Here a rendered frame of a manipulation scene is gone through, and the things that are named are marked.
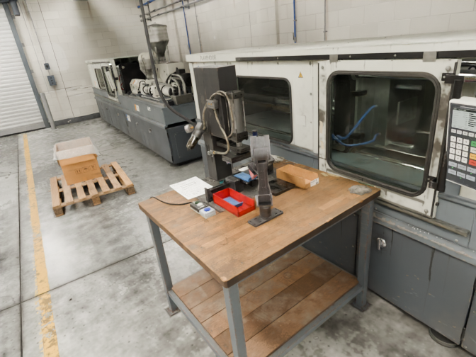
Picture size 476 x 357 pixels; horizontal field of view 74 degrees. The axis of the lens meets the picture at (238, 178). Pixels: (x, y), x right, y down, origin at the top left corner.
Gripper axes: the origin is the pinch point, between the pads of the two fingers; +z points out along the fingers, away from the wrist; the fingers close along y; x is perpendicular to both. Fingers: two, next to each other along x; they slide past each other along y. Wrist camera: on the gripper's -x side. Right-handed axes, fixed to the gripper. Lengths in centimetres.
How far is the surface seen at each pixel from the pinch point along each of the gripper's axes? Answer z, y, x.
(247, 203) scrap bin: 3.1, -12.8, 13.0
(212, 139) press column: 0.7, 39.3, 4.0
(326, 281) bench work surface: 50, -68, -31
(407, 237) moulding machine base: -6, -79, -55
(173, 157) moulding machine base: 227, 222, -94
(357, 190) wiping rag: -17, -44, -40
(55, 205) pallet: 224, 200, 82
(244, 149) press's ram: -10.7, 14.4, -0.3
